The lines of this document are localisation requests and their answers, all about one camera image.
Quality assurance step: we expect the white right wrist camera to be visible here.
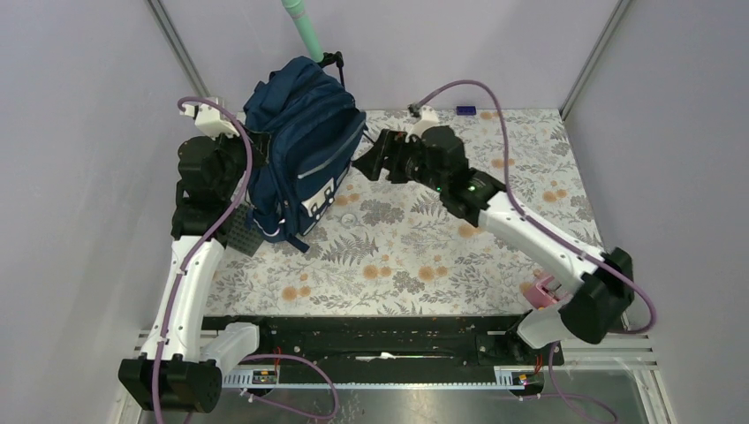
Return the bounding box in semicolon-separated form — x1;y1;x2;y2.
405;105;440;143

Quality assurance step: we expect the small purple block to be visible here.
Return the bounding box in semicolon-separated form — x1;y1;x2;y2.
455;105;477;116

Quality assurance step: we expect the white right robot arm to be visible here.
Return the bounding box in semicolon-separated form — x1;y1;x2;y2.
353;125;634;364

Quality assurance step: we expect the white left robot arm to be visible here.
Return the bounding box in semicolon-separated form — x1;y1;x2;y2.
118;135;275;413

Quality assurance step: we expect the aluminium frame rail left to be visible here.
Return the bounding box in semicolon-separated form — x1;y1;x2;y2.
145;0;211;97

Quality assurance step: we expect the navy blue backpack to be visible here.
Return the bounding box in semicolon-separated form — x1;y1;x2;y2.
243;57;357;252

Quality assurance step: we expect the green microphone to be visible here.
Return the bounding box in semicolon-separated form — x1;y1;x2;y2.
281;0;324;63

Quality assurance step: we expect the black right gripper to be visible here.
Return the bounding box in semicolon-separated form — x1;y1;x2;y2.
353;129;447;193

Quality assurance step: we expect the grey studded building baseplate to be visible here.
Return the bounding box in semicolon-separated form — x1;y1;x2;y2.
227;203;264;257

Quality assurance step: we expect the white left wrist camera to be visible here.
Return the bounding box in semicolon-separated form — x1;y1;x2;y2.
193;97;239;139

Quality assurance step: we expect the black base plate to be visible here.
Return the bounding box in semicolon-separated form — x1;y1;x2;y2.
201;315;564;386

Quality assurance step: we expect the pink tape roll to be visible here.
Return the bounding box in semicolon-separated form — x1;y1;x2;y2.
520;272;568;309

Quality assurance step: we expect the clear tape roll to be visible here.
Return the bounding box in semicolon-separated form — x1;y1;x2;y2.
340;213;358;228

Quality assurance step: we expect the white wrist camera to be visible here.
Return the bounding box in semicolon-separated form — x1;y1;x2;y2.
193;97;239;139
405;105;440;143

